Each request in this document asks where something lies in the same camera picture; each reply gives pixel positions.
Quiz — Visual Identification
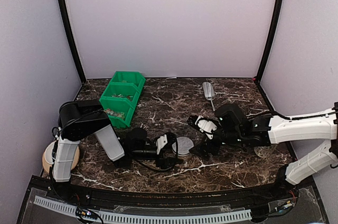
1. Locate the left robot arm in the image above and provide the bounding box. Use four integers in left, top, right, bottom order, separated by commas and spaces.
49, 100, 183, 201

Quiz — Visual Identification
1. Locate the patterned mug yellow inside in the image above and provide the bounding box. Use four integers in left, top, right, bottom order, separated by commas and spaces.
253, 146, 274, 158

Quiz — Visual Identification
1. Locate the black front rail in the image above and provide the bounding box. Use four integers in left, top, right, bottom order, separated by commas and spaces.
29, 173, 312, 210

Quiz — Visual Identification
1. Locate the white bowl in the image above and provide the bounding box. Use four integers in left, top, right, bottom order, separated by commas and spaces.
43, 142, 56, 166

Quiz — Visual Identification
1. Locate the white slotted cable duct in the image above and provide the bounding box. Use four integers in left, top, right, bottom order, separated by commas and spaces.
33, 196, 252, 224

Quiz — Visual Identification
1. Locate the green three-compartment bin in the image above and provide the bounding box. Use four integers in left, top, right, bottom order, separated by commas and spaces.
99, 71, 146, 128

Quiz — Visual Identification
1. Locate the clear plastic container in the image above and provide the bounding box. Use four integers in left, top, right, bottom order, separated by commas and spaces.
172, 140, 190, 157

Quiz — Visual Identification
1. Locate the wooden slice coaster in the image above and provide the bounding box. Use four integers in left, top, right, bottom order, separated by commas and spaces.
42, 147, 80, 173

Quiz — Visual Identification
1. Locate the blue mixed candies pile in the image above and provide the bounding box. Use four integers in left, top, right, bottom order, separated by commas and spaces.
111, 94, 134, 100

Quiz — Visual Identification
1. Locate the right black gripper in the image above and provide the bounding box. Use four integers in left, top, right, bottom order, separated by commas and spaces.
189, 121, 243, 161

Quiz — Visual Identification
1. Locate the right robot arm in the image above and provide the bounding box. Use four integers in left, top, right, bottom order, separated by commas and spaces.
187, 104, 337, 200

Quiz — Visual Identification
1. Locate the right black frame post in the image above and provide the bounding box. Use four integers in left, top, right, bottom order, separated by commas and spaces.
255, 0, 288, 82

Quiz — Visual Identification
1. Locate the clear plastic lid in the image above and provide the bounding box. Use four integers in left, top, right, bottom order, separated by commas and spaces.
177, 136, 194, 156

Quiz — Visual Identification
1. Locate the black frame post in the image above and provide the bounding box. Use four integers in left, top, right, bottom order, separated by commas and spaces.
255, 0, 288, 82
58, 0, 87, 84

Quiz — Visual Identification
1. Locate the metal scoop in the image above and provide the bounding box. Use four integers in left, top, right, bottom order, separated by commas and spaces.
202, 82, 215, 111

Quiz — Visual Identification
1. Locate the left black frame post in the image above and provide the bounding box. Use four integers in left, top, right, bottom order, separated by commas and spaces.
58, 0, 87, 84

